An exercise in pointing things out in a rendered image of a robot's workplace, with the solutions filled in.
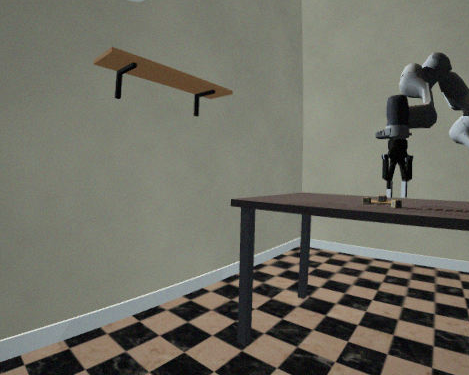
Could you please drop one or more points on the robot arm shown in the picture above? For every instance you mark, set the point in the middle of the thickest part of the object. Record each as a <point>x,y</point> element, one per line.
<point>401,116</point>

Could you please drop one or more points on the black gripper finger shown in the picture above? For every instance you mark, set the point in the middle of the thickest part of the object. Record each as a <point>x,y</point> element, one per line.
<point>406,173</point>
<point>388,172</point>

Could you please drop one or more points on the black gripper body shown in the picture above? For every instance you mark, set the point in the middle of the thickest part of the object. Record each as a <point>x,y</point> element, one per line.
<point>397,146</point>

